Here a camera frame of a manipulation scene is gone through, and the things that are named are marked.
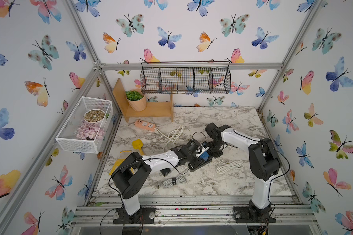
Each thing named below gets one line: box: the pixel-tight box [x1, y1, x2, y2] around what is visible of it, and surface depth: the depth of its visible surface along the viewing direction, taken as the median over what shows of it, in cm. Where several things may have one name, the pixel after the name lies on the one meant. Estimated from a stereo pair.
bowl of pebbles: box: [83, 108, 106, 124], surface depth 71 cm
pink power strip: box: [134, 118, 156, 132], surface depth 110 cm
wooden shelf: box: [112, 78, 174, 123], surface depth 112 cm
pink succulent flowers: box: [76, 122, 105, 141], surface depth 64 cm
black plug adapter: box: [159, 167, 172, 177], surface depth 88 cm
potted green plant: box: [125, 88, 147, 113], surface depth 105 cm
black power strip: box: [187, 157, 213, 173], surface depth 80 cm
